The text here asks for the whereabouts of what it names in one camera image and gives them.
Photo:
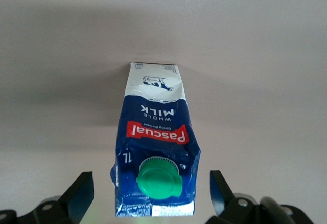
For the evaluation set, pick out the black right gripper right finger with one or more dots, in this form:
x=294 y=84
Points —
x=222 y=196

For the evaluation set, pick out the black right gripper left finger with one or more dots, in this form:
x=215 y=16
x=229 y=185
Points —
x=76 y=196

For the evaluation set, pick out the blue white milk carton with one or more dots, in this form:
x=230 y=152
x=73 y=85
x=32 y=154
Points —
x=155 y=142

